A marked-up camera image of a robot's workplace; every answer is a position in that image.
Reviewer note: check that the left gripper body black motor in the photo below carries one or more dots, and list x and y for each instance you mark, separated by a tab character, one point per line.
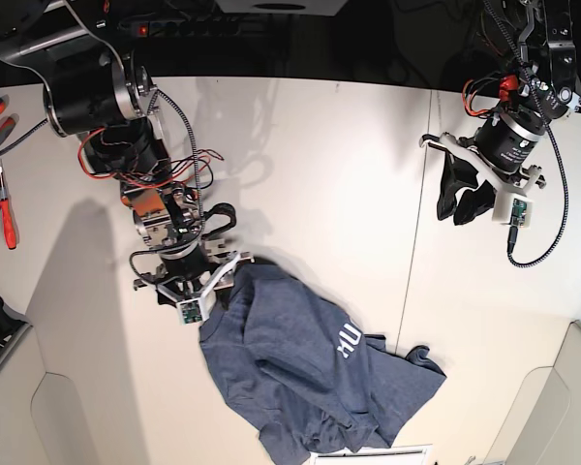
506	140

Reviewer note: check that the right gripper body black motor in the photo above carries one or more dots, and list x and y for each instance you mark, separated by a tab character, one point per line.
183	273

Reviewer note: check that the blue grey t-shirt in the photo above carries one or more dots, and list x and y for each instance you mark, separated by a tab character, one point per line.
304	374

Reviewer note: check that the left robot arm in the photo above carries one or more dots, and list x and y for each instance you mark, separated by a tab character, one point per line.
535	83

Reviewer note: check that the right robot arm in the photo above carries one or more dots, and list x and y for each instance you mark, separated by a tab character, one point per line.
94	89

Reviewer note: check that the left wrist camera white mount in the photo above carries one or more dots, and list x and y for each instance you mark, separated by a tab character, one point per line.
513	204

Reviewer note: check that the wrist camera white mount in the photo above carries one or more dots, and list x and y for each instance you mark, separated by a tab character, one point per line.
513	204
193	310

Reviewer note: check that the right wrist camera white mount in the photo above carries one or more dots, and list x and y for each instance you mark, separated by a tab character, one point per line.
193	310

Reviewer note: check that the red handled screwdriver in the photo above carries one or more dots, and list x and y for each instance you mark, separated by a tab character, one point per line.
6	214

